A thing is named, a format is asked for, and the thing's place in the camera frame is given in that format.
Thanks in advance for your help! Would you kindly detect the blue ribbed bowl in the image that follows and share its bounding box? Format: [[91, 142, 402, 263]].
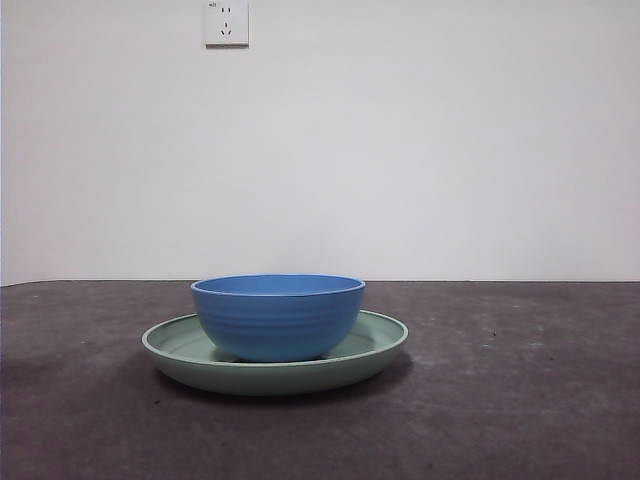
[[189, 272, 367, 364]]

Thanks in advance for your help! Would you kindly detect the white wall power socket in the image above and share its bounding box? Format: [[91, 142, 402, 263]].
[[203, 0, 250, 50]]

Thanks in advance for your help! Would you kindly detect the green round plate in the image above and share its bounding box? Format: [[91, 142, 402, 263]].
[[141, 308, 410, 398]]

